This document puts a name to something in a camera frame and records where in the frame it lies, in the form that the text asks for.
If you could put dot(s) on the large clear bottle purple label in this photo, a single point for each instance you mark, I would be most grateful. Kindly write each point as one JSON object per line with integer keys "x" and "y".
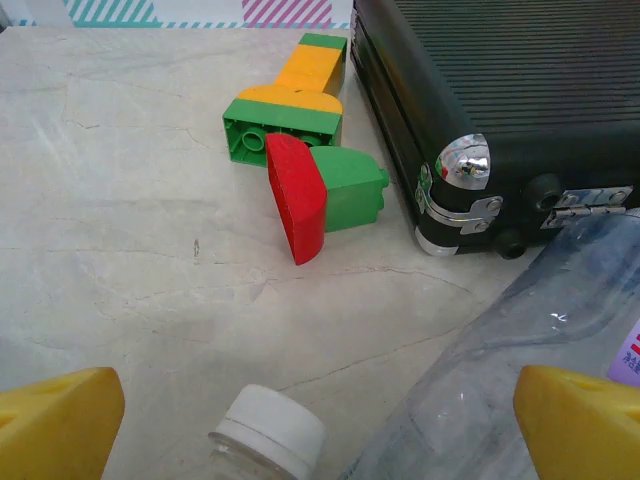
{"x": 475, "y": 400}

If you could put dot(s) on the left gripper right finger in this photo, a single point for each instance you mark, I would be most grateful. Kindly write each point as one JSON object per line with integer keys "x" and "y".
{"x": 585, "y": 435}

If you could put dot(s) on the black ribbed case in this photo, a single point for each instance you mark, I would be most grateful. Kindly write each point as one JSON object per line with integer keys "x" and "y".
{"x": 500, "y": 75}

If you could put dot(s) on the green yellow toy block stack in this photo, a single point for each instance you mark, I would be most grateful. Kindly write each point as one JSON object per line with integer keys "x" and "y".
{"x": 310, "y": 65}

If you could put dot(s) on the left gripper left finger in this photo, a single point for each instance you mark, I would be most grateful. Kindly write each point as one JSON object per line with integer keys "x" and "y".
{"x": 55, "y": 430}

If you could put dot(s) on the red green toy block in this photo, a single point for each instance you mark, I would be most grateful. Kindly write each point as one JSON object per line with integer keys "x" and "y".
{"x": 300, "y": 200}

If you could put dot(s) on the small clear bottle white cap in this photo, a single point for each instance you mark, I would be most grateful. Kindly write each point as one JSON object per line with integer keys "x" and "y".
{"x": 270, "y": 420}

